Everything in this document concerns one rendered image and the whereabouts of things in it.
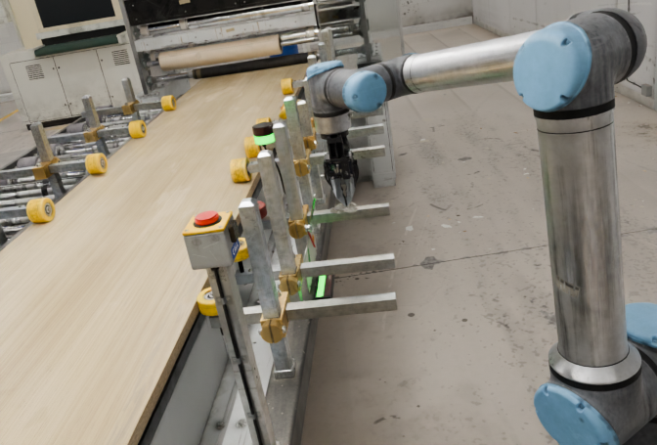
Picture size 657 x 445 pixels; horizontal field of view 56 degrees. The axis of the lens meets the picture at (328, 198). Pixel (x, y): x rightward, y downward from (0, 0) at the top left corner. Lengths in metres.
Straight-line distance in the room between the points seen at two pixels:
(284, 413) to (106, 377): 0.38
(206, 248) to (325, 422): 1.48
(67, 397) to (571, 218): 0.96
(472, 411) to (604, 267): 1.40
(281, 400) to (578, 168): 0.82
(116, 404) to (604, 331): 0.86
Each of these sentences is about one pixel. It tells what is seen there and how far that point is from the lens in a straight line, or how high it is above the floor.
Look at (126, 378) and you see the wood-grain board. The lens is 1.30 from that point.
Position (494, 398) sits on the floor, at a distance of 2.44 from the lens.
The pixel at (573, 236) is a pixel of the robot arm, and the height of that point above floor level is 1.13.
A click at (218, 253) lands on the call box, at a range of 1.02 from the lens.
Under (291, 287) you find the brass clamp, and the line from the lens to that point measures 1.62.
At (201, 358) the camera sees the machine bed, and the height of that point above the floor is 0.75.
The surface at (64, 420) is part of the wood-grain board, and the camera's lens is 1.27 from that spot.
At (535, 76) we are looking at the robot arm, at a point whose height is 1.38.
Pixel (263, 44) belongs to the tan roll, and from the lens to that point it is 4.07.
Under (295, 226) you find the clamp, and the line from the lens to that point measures 1.82.
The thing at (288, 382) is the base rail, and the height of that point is 0.70.
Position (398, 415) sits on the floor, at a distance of 2.39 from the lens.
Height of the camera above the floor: 1.61
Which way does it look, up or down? 22 degrees down
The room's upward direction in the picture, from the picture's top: 10 degrees counter-clockwise
